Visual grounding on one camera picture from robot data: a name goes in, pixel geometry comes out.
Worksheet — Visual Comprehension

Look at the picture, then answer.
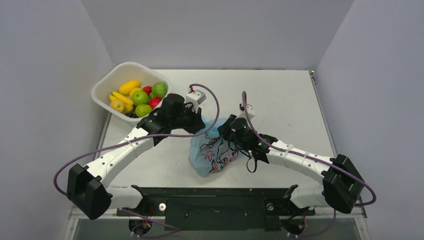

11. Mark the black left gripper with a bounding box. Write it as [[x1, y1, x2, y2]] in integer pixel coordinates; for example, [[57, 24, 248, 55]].
[[170, 103, 206, 135]]

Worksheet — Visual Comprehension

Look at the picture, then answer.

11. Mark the light blue plastic bag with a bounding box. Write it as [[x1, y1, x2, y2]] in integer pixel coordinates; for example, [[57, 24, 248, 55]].
[[188, 118, 242, 177]]

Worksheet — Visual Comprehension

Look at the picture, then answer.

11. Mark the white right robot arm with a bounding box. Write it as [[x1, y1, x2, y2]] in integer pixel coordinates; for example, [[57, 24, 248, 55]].
[[218, 115, 364, 214]]

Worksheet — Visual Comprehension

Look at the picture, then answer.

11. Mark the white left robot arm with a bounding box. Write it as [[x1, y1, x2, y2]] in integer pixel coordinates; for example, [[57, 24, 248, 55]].
[[66, 90, 206, 220]]

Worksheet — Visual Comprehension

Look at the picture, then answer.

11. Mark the red fake apple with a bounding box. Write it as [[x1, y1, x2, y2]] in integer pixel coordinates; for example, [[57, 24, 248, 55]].
[[148, 97, 162, 109]]

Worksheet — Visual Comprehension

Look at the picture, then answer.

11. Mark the light green fake apple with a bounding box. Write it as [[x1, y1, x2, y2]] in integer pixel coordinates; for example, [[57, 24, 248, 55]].
[[134, 104, 153, 118]]

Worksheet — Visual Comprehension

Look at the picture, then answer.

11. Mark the red fake strawberry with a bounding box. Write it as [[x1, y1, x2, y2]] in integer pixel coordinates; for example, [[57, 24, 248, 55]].
[[142, 86, 152, 96]]

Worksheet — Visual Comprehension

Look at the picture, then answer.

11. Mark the yellow fake banana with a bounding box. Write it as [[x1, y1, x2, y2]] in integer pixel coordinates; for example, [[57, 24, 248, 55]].
[[109, 91, 134, 106]]

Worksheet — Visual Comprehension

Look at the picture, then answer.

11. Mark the yellow fake lemon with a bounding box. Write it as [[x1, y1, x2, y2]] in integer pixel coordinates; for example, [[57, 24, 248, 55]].
[[129, 87, 142, 98]]

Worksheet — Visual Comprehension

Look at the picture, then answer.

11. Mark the yellow fake mango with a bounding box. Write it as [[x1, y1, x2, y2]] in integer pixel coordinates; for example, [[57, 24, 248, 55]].
[[118, 80, 141, 96]]

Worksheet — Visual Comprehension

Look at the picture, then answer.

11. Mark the yellow fake pear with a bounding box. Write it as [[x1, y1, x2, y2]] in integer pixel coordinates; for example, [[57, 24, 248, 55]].
[[109, 99, 126, 113]]

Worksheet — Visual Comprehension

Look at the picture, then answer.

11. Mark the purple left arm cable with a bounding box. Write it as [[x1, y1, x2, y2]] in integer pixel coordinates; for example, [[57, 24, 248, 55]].
[[53, 83, 221, 239]]

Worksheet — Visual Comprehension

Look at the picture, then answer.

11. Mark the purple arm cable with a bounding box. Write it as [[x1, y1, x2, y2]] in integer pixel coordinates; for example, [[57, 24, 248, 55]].
[[241, 91, 377, 239], [53, 83, 221, 239]]

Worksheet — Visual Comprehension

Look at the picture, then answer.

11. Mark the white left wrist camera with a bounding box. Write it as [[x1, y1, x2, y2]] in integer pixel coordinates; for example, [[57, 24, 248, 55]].
[[184, 90, 207, 114]]

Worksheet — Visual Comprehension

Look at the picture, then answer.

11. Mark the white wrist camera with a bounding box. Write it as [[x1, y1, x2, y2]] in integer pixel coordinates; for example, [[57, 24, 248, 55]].
[[184, 90, 207, 114], [237, 103, 256, 119]]

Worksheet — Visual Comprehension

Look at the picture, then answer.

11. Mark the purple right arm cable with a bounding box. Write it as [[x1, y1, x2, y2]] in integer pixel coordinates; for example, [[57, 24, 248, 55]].
[[241, 91, 377, 239]]

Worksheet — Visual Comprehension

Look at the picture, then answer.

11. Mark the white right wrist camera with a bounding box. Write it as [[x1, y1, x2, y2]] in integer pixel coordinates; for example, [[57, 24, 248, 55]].
[[237, 103, 256, 119]]

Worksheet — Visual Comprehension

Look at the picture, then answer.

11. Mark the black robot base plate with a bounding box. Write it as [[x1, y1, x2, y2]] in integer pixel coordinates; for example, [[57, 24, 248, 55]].
[[131, 186, 315, 231]]

